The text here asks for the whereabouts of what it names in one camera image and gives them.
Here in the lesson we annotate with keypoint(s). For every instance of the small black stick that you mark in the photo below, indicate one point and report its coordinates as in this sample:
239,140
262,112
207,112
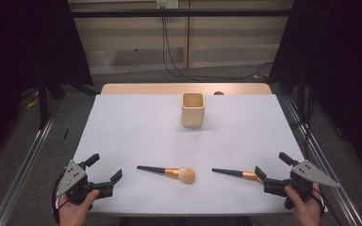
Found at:
66,133

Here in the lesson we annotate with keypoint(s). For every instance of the makeup brush with fluffy head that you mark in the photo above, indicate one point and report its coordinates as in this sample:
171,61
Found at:
187,175

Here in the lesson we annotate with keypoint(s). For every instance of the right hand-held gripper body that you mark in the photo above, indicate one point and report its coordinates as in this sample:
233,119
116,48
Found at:
303,177

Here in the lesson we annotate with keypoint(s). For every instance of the black horizontal metal bar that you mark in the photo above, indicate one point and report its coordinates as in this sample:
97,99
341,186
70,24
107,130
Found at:
182,12

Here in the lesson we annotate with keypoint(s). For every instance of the black curtain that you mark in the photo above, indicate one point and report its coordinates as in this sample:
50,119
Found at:
342,78
19,62

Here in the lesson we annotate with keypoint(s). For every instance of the yellowish vertical wall pipe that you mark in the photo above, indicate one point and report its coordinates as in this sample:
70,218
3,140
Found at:
187,34

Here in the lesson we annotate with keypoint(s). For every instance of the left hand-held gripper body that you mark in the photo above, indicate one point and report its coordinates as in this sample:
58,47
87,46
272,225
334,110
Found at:
75,183

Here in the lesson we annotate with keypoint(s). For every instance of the black and gold makeup brush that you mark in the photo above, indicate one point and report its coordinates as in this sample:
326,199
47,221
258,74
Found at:
232,172

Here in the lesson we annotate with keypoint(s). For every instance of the beige square brush holder cup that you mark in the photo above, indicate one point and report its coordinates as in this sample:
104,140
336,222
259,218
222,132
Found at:
193,116

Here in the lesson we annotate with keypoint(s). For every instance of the white table mat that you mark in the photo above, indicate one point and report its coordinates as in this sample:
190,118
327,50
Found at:
157,141

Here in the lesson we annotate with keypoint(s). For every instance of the white wall socket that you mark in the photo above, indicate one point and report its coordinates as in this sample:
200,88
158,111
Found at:
167,3

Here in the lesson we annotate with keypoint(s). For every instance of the dark round table grommet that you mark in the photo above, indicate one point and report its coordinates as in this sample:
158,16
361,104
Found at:
218,93

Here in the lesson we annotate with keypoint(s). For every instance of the yellow floor tape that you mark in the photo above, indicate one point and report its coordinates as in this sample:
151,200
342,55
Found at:
31,104

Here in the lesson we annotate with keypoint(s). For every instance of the aluminium floor rail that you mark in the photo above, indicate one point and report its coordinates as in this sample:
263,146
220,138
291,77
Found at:
326,163
22,175

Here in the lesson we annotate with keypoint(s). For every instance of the person's right hand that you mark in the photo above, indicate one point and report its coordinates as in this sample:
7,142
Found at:
308,210

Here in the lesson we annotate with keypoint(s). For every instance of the person's left hand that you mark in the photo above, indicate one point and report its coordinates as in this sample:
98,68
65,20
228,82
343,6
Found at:
74,213

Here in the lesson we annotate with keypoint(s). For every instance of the light wooden table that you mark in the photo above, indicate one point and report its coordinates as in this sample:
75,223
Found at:
157,88

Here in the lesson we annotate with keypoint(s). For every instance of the black metal stand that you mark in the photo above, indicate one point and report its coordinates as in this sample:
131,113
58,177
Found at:
43,103
301,94

